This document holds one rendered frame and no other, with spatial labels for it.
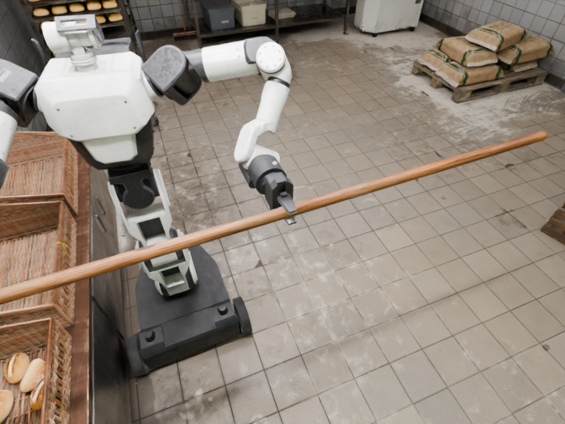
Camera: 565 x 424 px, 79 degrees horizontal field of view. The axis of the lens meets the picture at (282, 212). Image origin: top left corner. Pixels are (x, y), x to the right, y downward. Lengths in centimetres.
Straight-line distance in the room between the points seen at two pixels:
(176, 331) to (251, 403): 49
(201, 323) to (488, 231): 197
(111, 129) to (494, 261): 227
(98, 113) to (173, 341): 113
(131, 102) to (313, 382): 147
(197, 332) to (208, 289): 25
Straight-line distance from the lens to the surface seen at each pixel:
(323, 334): 198
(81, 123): 108
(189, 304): 192
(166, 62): 106
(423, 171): 101
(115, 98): 103
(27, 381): 144
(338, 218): 249
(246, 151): 95
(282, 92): 100
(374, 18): 560
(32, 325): 143
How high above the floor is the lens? 179
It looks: 46 degrees down
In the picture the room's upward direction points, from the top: straight up
